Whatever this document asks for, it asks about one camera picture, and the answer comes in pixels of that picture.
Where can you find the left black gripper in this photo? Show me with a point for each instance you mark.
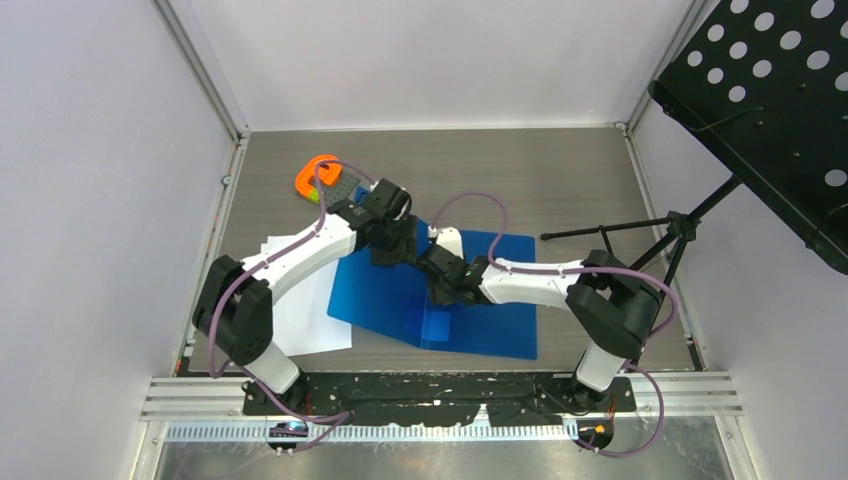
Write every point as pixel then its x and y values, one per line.
pixel 405 251

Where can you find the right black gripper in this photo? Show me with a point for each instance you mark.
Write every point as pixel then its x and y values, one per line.
pixel 440 294

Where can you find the blue plastic folder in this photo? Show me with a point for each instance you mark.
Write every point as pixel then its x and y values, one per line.
pixel 394 302

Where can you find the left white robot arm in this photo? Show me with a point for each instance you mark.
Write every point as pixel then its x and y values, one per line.
pixel 235 305

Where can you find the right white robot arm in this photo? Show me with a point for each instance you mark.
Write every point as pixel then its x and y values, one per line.
pixel 615 306

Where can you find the grey lego baseplate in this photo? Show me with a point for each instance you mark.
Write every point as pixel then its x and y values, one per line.
pixel 344 187

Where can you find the orange letter e block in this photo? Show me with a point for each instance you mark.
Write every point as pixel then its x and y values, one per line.
pixel 322 168

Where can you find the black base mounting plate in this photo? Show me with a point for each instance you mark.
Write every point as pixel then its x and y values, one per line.
pixel 434 399

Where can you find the white paper sheets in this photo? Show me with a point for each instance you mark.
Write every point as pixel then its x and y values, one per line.
pixel 302 325

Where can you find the black perforated music stand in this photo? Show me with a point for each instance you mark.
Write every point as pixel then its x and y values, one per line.
pixel 762 85

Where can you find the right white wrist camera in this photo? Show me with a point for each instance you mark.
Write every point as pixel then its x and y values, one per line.
pixel 448 238

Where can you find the aluminium frame rail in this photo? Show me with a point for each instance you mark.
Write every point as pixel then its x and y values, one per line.
pixel 674 393

